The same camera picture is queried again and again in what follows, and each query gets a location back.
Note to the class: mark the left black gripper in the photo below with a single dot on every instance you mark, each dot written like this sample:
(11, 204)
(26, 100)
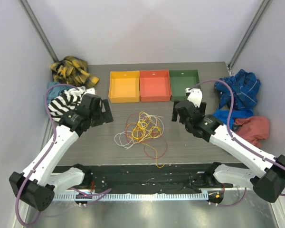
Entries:
(106, 115)

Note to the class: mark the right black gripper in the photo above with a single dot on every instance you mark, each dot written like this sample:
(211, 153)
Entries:
(202, 108)

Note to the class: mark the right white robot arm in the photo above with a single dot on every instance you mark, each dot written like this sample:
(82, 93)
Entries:
(264, 173)

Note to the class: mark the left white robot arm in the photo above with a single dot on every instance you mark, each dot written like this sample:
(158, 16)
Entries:
(35, 185)

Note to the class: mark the yellow plastic bin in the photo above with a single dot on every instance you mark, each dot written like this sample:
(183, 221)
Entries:
(124, 87)

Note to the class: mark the green plastic bin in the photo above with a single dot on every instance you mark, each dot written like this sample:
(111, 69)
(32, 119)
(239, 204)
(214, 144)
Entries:
(180, 80)

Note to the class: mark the black white striped cloth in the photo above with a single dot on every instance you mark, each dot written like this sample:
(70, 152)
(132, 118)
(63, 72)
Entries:
(67, 100)

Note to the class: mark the red plastic bin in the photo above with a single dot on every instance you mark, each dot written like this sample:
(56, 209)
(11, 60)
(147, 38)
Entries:
(155, 86)

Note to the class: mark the yellow plaid cloth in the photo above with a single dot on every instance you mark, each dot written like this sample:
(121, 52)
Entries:
(73, 71)

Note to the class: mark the teal cloth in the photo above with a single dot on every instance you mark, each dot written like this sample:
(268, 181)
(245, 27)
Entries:
(56, 91)

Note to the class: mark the blue plaid cloth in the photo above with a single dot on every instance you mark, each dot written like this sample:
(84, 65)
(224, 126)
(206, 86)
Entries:
(244, 86)

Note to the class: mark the salmon red cloth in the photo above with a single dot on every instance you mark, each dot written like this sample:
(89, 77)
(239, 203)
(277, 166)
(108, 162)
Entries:
(254, 129)

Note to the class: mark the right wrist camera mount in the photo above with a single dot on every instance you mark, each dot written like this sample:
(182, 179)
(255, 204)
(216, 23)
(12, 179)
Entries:
(194, 95)

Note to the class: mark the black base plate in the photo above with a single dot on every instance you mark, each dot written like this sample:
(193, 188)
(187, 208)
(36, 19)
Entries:
(148, 179)

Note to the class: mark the white slotted cable duct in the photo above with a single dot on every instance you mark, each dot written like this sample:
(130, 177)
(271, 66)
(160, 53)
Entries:
(69, 196)

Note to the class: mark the left aluminium frame post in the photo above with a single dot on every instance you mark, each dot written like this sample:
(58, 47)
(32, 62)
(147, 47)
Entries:
(38, 28)

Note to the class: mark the aluminium frame post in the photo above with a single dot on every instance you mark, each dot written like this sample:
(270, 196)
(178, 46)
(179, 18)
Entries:
(38, 28)
(248, 33)

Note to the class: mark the right aluminium frame post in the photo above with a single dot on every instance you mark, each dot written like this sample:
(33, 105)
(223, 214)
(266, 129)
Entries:
(248, 33)

